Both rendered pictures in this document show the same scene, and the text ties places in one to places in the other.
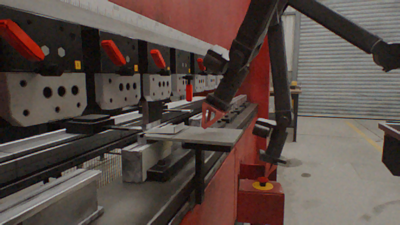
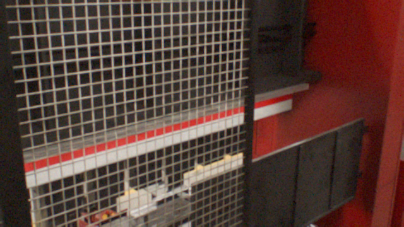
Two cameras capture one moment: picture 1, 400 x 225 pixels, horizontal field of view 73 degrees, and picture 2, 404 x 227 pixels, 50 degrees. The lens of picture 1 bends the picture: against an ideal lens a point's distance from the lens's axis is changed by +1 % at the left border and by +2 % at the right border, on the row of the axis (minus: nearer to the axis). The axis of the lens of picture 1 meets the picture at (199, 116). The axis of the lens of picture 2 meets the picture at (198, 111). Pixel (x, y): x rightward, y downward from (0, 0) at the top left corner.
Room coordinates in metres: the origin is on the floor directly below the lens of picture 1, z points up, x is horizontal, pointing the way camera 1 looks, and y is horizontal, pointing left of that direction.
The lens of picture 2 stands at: (2.45, 1.24, 2.00)
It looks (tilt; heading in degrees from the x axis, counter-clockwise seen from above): 17 degrees down; 211
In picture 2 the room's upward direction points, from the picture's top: straight up
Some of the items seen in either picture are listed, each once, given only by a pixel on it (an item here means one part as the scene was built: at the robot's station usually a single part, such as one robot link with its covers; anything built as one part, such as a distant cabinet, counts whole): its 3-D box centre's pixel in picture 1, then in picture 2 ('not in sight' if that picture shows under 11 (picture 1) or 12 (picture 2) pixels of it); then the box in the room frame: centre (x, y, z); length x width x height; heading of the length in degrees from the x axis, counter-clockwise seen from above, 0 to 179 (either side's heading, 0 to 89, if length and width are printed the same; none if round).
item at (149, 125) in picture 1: (152, 113); (174, 181); (0.85, 0.15, 1.05); 0.10 x 0.02 x 0.10; 163
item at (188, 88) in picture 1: (187, 88); not in sight; (0.98, 0.04, 1.13); 0.04 x 0.02 x 0.10; 73
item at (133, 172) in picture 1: (161, 148); (165, 209); (0.91, 0.13, 0.92); 0.39 x 0.06 x 0.10; 163
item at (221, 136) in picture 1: (196, 134); (156, 182); (0.81, 0.01, 1.00); 0.26 x 0.18 x 0.01; 73
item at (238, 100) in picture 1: (228, 108); not in sight; (2.06, -0.23, 0.92); 1.67 x 0.06 x 0.10; 163
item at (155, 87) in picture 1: (148, 72); (178, 155); (0.83, 0.16, 1.18); 0.15 x 0.09 x 0.17; 163
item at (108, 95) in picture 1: (108, 71); (208, 145); (0.64, 0.22, 1.18); 0.15 x 0.09 x 0.17; 163
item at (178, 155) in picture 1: (174, 160); not in sight; (0.87, 0.08, 0.89); 0.30 x 0.05 x 0.03; 163
